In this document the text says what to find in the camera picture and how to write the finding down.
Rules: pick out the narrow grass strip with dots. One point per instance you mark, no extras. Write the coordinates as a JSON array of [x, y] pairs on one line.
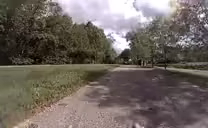
[[200, 79]]

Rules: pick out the row of leafy trees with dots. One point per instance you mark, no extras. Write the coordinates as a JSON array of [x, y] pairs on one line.
[[152, 43]]

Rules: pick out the pale side road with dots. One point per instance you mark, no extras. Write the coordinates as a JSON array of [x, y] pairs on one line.
[[188, 71]]

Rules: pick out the grey-brown gravel path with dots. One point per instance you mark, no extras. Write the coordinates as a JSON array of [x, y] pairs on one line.
[[135, 96]]

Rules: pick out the wood of green trees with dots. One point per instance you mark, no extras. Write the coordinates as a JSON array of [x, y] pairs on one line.
[[42, 33]]

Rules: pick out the wide green grass lawn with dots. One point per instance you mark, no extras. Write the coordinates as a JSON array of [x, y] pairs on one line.
[[32, 80]]

